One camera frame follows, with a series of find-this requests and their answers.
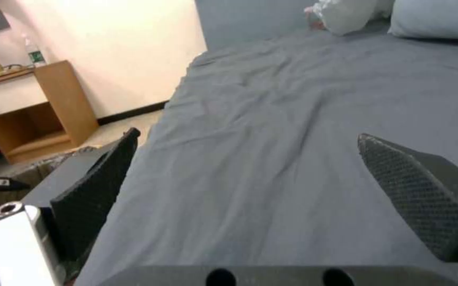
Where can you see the bed with grey sheet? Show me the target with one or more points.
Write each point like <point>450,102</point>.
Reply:
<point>276,143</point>

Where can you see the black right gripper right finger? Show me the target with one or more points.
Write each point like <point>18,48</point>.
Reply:
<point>416,190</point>

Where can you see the clear bottle with green label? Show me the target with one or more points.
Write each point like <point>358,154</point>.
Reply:
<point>35,55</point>

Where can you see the black and white small device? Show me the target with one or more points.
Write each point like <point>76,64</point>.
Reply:
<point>2,181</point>

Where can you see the grey padded headboard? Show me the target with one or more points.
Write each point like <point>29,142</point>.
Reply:
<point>249,21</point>

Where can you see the wooden nightstand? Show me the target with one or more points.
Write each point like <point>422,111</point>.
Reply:
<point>54,98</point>

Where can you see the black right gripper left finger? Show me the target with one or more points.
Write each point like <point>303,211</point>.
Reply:
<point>90,193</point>

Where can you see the pale blue pillow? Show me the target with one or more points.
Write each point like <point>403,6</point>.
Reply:
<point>435,18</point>

